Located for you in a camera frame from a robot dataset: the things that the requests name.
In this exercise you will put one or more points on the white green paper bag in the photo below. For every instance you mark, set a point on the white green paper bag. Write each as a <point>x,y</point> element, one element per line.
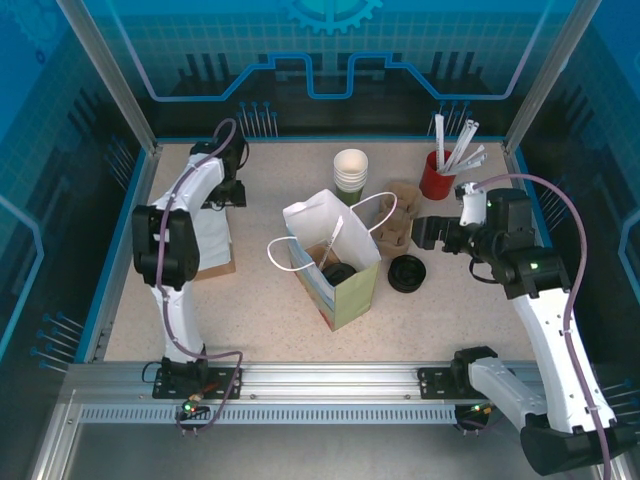
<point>357,295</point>

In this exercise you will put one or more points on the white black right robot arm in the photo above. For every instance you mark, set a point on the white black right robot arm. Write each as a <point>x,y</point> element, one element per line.
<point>545,340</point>

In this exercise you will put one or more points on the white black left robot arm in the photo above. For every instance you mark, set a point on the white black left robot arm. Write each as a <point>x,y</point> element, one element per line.
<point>185,320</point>

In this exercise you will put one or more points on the black plastic spare lid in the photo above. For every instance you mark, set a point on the black plastic spare lid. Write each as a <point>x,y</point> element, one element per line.
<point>407,267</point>
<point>407,291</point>

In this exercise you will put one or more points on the red straw holder cup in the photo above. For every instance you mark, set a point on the red straw holder cup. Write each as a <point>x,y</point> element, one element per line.
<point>435,182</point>

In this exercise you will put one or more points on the white paper napkin stack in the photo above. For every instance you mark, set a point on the white paper napkin stack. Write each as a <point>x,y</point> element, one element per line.
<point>215,240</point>

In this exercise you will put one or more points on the empty paper cup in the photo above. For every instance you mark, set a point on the empty paper cup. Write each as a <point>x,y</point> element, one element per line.
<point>354,196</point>
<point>352,183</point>
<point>352,178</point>

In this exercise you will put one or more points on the stack of paper cups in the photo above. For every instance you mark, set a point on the stack of paper cups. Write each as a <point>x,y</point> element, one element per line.
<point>351,161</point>

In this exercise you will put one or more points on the small LED controller board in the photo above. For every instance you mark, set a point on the small LED controller board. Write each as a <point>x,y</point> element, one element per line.
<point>192,411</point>
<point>475,410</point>

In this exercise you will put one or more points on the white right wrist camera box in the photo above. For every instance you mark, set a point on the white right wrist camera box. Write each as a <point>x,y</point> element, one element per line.
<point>472,205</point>

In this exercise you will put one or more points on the aluminium frame post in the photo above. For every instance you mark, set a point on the aluminium frame post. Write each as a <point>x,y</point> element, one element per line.
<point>550,75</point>
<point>112,75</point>

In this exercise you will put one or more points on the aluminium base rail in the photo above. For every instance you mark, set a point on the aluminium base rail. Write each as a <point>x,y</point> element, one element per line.
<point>325,380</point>

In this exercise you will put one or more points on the aluminium frame beam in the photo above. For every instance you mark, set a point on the aluminium frame beam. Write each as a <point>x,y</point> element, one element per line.
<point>55,440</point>

